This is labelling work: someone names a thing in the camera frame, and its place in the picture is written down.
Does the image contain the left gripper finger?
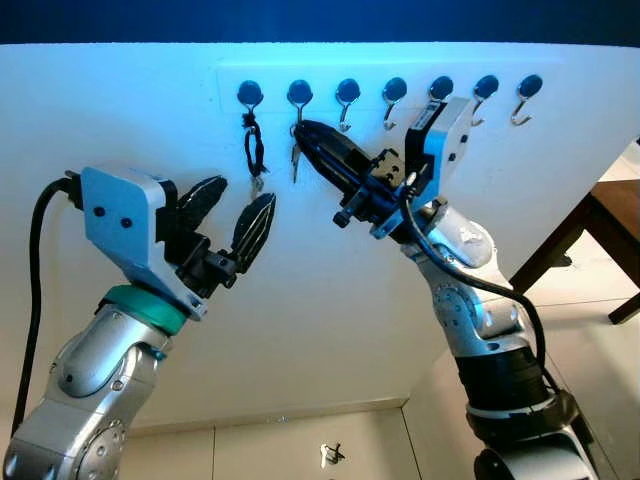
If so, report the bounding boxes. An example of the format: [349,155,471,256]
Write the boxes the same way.
[178,175,229,241]
[230,192,278,273]

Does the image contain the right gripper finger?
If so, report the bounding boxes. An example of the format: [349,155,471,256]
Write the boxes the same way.
[300,138,363,196]
[297,120,379,173]

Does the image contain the small key bunch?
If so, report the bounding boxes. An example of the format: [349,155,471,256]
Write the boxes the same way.
[289,122,303,184]

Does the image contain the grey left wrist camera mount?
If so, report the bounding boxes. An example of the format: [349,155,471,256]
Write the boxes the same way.
[80,165,209,321]

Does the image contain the metal hook black base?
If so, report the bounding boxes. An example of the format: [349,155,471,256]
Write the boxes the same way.
[510,74,545,127]
[286,80,314,126]
[335,78,362,133]
[428,76,455,106]
[470,74,500,127]
[236,80,265,113]
[382,77,409,131]

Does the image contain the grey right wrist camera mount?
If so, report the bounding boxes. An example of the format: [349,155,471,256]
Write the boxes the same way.
[405,97,476,196]

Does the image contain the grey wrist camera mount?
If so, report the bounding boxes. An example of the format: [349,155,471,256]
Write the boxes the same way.
[405,97,476,196]
[80,165,209,321]

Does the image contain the dark wooden table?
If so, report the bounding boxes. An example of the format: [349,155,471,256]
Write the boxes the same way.
[508,180,640,326]

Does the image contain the keys on black lanyard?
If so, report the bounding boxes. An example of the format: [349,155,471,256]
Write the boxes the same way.
[242,110,269,196]

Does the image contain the small white floor fitting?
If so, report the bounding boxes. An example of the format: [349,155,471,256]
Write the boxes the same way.
[319,442,347,469]

